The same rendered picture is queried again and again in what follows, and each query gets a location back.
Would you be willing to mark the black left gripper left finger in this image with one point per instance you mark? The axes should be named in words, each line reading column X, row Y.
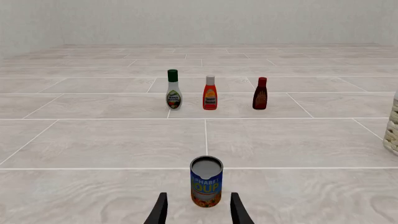
column 159, row 212

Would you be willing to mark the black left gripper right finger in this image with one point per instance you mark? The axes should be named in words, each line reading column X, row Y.
column 238, row 212

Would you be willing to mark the pale woven basket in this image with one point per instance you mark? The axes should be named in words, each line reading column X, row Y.
column 392, row 130

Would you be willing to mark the blue alphabet soup tin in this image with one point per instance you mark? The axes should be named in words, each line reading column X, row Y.
column 206, row 184

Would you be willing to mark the dark red sauce bottle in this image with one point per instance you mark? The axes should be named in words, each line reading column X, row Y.
column 260, row 95

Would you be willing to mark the white green-capped dressing bottle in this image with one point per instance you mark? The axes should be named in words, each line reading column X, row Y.
column 173, row 93

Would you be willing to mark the red white-capped ketchup bottle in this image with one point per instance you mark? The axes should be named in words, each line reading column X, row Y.
column 210, row 95

